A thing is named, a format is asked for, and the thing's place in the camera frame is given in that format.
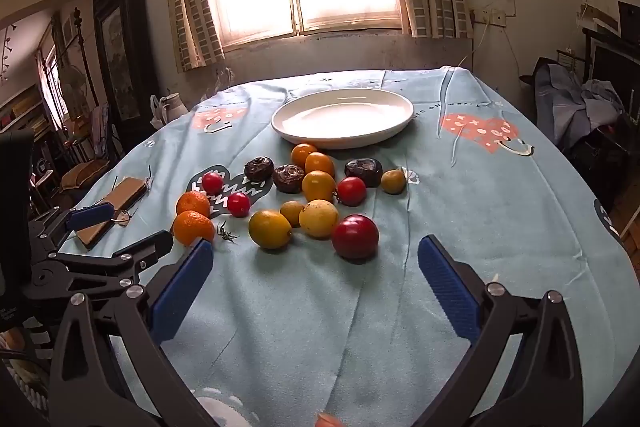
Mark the brown cushioned chair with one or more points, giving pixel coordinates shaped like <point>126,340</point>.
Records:
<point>82,172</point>

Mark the brown cardboard piece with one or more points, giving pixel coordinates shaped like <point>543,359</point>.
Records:
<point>125,194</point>

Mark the pale yellow pear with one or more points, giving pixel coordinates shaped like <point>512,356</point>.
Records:
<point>320,218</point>

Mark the standing fan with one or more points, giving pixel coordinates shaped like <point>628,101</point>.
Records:
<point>75,89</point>

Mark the red cherry tomato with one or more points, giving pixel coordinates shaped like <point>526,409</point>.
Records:
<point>212,183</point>
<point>238,204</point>

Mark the large dark brown water chestnut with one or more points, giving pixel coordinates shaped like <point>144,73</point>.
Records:
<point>363,172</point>

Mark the grey clothes pile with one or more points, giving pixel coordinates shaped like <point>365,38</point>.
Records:
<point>570,97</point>

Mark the white jug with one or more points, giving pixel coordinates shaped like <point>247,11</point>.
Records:
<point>169,108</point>

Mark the wooden bookshelf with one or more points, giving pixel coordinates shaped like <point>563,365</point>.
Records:
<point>22,112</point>

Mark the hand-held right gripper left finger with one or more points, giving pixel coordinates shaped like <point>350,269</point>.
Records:
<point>182,292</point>

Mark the light blue printed tablecloth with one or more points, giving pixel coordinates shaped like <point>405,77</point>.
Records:
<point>500,217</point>

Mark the yellow orange citrus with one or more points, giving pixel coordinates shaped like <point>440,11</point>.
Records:
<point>270,229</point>

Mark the white wall socket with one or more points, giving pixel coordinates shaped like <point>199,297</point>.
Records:
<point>492,17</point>

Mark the dark brown passion fruit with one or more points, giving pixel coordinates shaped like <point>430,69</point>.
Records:
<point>259,168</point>

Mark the medium red tomato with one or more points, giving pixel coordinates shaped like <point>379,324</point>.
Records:
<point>351,191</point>

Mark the dark framed picture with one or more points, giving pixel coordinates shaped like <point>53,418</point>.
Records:
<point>120,57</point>

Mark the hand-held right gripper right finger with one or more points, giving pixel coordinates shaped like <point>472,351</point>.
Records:
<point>447,292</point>

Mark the small yellow plum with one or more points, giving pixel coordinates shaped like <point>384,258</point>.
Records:
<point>393,181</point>
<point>291,213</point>

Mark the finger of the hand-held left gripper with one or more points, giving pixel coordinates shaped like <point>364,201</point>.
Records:
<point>145,249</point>
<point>92,216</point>

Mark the small orange object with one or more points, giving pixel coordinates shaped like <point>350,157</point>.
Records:
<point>328,420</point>

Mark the orange persimmon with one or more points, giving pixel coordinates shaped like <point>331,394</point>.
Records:
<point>321,163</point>
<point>301,153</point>
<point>318,186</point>

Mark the white oval plate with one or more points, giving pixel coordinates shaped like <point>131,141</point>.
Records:
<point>342,117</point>

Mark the small green sprig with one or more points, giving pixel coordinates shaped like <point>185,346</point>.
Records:
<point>227,234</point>

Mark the black framed panel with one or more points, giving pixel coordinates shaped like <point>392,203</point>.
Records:
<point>615,57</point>

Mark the large dark red plum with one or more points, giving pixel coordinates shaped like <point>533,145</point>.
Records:
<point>355,236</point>

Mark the orange mandarin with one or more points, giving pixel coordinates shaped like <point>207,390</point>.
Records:
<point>193,228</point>
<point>193,203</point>

